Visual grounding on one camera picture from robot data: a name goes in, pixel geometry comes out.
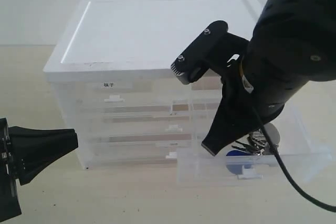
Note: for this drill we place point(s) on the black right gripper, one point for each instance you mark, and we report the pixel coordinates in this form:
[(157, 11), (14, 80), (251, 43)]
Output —
[(234, 117)]

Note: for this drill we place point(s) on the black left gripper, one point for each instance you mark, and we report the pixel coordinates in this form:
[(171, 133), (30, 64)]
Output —
[(33, 151)]

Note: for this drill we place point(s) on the bunch of keys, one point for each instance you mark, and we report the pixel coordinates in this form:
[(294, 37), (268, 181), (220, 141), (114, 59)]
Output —
[(255, 145)]

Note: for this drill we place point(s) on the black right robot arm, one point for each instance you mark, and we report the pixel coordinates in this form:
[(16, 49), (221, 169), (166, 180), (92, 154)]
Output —
[(293, 43)]

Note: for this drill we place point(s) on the middle wide clear drawer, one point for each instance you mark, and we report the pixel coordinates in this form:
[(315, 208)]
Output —
[(138, 128)]

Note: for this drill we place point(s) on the wide clear drawer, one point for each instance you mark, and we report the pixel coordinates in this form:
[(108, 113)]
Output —
[(99, 154), (138, 128)]

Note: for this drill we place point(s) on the bottom wide clear drawer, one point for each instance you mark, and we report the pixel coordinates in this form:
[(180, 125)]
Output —
[(99, 154)]

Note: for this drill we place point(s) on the white translucent drawer cabinet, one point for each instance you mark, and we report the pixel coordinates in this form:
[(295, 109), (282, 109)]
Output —
[(128, 40)]

